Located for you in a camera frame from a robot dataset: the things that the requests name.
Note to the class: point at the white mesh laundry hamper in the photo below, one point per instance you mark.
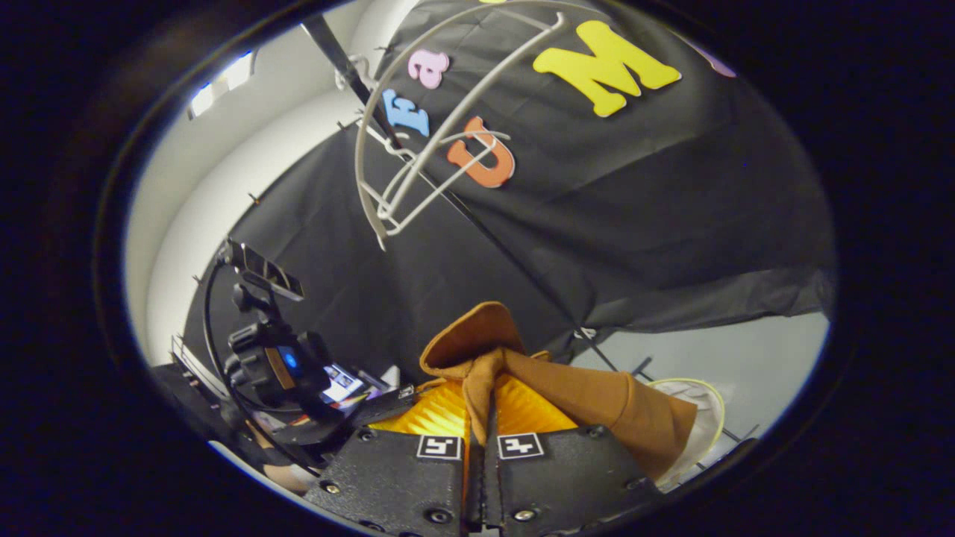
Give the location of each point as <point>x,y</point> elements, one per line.
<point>705,432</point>

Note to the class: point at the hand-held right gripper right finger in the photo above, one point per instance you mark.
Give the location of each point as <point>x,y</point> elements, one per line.
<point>567,477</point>

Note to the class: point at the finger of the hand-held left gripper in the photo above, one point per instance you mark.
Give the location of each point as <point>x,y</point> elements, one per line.
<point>380,406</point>

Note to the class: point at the white clothes hanger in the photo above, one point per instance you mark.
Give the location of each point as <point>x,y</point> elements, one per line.
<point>477,160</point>
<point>455,112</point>

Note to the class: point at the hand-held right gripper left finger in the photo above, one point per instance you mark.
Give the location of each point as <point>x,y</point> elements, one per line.
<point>388,477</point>

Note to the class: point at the black clothes rack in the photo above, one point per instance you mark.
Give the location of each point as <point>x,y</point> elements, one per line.
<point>358,82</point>

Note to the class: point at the ceiling light panel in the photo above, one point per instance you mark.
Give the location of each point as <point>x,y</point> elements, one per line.
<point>221,83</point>

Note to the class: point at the black backdrop cloth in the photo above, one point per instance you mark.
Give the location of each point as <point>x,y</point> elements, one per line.
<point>634,209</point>

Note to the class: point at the brown shirt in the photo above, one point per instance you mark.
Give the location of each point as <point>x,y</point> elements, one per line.
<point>597,395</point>

